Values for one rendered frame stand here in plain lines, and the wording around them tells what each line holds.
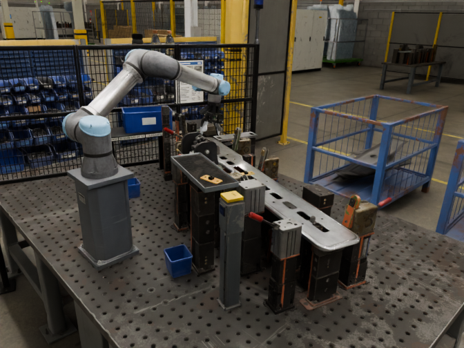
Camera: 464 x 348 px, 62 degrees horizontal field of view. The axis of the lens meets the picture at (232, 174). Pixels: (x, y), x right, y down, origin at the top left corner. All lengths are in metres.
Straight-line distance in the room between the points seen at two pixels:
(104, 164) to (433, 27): 12.91
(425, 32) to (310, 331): 12.98
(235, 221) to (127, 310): 0.54
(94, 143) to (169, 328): 0.76
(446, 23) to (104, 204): 12.87
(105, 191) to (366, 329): 1.13
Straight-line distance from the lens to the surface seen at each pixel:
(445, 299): 1.84
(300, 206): 1.65
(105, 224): 1.74
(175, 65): 1.82
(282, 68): 5.50
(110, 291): 1.69
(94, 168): 1.68
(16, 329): 2.76
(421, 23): 14.11
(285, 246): 1.38
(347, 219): 1.57
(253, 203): 1.55
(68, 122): 1.79
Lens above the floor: 1.73
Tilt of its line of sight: 22 degrees down
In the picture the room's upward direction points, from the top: 1 degrees clockwise
